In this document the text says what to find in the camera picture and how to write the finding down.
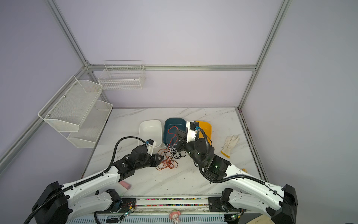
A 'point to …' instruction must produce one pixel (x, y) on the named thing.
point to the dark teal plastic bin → (170, 126)
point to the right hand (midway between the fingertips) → (174, 130)
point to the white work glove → (230, 145)
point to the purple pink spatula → (126, 185)
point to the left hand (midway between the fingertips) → (163, 158)
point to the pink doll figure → (175, 216)
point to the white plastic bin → (151, 129)
